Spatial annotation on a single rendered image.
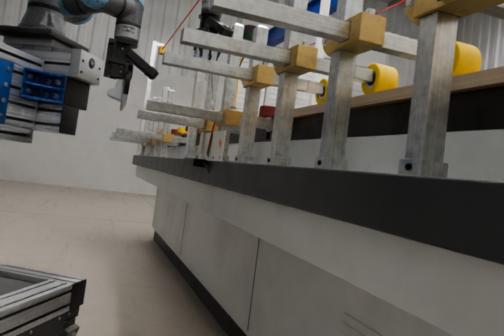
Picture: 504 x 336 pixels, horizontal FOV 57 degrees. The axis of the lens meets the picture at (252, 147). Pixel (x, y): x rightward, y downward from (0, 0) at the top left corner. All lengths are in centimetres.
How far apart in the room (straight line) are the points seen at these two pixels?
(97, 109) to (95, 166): 106
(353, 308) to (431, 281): 53
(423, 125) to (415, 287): 21
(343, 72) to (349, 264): 34
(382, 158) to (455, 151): 22
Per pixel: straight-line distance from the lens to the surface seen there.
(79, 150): 916
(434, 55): 67
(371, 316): 110
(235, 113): 150
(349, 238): 80
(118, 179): 919
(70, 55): 160
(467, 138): 91
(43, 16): 171
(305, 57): 105
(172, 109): 149
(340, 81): 87
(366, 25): 83
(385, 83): 116
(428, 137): 65
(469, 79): 91
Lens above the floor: 68
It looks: 3 degrees up
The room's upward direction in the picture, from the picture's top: 7 degrees clockwise
